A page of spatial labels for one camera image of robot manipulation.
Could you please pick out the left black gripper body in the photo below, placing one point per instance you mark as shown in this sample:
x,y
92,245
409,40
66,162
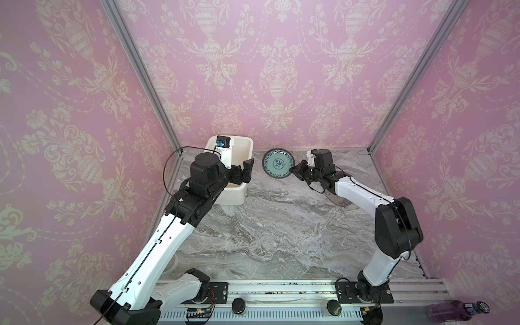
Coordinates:
x,y
226,176

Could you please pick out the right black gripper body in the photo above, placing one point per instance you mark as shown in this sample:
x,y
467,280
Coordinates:
x,y
309,174

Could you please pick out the clear glass plate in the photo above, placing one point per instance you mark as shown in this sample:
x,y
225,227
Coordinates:
x,y
337,200

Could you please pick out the white plastic bin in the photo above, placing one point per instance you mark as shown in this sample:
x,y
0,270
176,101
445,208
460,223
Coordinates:
x,y
241,149

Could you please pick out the small teal patterned plate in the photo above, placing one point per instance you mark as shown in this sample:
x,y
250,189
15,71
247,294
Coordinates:
x,y
277,163

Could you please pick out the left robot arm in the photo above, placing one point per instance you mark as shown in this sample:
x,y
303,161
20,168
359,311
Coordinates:
x,y
134,297

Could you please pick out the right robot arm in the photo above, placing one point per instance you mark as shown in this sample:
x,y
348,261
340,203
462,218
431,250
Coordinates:
x,y
397,228

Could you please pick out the left jar black lid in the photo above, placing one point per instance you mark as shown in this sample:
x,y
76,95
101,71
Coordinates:
x,y
239,306

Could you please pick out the jar black lid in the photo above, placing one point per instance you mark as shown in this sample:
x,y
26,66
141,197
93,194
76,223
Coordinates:
x,y
331,309
239,306

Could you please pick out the right jar black lid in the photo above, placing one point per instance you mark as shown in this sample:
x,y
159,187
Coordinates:
x,y
331,309

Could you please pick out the purple drink bottle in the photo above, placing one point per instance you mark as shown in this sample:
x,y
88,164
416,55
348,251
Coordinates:
x,y
456,311

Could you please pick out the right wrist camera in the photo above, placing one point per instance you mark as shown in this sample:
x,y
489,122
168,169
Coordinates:
x,y
310,158

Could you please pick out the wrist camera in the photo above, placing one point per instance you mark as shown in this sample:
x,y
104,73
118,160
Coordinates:
x,y
310,158
223,146

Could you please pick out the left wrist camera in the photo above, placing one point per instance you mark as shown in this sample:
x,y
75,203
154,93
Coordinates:
x,y
223,146

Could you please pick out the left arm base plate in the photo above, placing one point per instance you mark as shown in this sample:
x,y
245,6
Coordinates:
x,y
217,292

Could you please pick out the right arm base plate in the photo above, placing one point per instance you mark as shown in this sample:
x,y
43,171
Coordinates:
x,y
353,293

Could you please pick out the white slotted cable duct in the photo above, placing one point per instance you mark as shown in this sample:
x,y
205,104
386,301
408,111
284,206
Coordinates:
x,y
285,314

